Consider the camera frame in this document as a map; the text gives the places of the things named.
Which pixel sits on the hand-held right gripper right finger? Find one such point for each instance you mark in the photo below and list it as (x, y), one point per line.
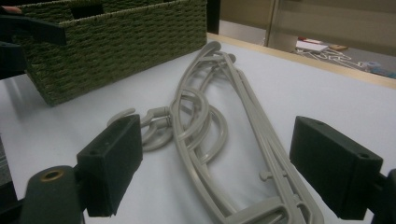
(333, 165)

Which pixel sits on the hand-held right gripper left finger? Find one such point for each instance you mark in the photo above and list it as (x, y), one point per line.
(109, 161)

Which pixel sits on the grey plastic hanger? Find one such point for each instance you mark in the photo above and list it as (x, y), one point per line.
(162, 141)
(223, 133)
(175, 124)

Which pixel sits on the green woven basket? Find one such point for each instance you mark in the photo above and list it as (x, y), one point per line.
(124, 46)

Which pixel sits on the white table sheet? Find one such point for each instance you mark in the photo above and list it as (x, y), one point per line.
(311, 93)

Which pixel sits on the white flat box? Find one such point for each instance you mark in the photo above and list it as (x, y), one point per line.
(311, 46)

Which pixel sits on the beige shelf unit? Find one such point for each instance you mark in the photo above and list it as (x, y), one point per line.
(327, 18)

